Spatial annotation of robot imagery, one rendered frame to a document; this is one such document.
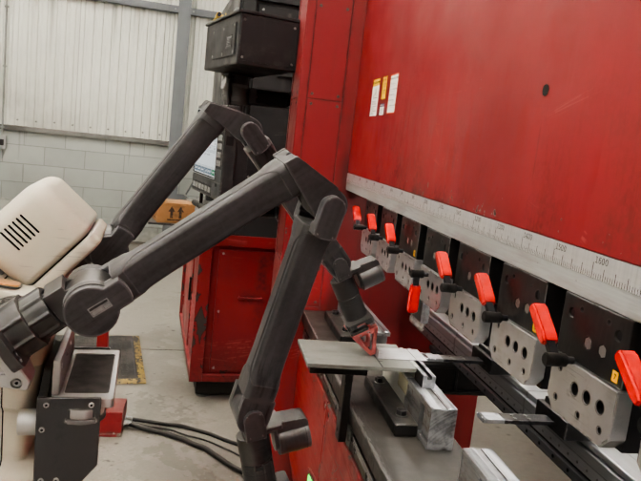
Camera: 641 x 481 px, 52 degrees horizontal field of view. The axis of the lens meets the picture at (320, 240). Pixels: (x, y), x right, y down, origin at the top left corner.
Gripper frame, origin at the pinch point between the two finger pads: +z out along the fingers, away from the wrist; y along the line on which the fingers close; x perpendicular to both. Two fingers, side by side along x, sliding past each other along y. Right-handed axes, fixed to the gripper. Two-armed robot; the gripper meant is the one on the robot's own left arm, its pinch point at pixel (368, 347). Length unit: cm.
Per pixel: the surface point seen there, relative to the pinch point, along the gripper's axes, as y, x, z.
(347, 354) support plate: -2.4, 5.7, -1.8
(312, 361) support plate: -8.4, 14.3, -6.5
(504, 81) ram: -40, -36, -53
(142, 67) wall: 676, 57, -148
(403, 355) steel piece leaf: -1.7, -7.3, 4.9
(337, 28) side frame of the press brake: 85, -40, -78
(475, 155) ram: -32, -30, -41
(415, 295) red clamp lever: -17.4, -12.1, -14.5
